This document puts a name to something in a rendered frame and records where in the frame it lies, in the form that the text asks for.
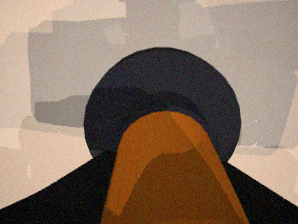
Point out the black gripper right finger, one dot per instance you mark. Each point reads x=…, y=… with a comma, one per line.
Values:
x=261, y=206

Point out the orange cylinder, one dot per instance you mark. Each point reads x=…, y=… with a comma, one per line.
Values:
x=167, y=171

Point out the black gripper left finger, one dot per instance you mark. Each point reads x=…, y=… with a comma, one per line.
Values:
x=78, y=198

